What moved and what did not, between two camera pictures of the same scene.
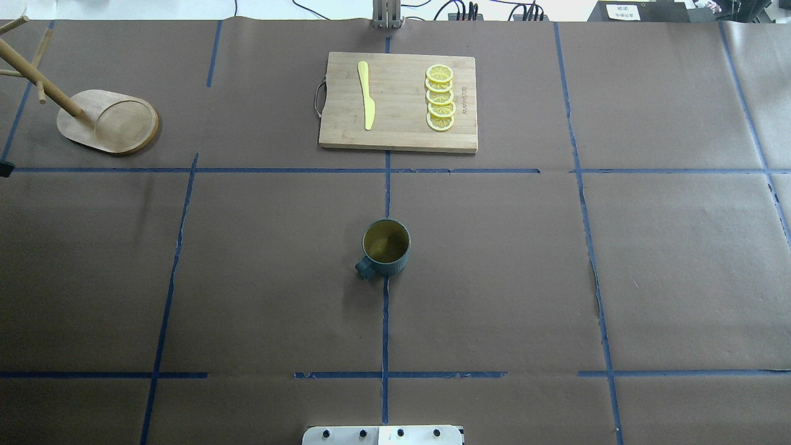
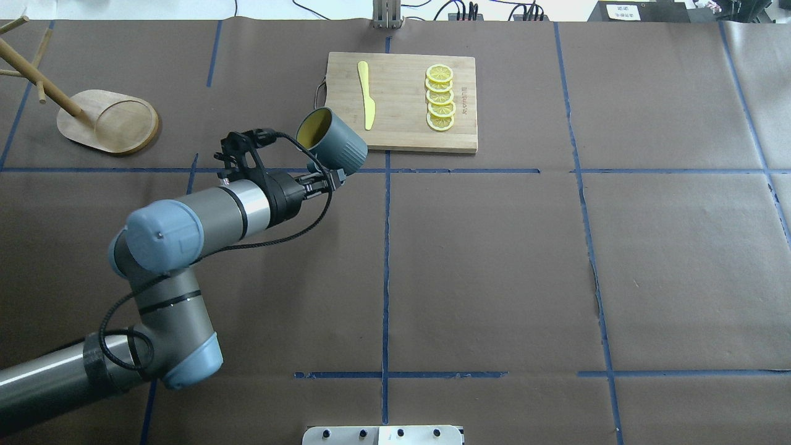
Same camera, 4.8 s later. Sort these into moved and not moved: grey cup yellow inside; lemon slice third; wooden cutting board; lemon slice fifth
Moved: grey cup yellow inside
Not moved: lemon slice fifth; wooden cutting board; lemon slice third
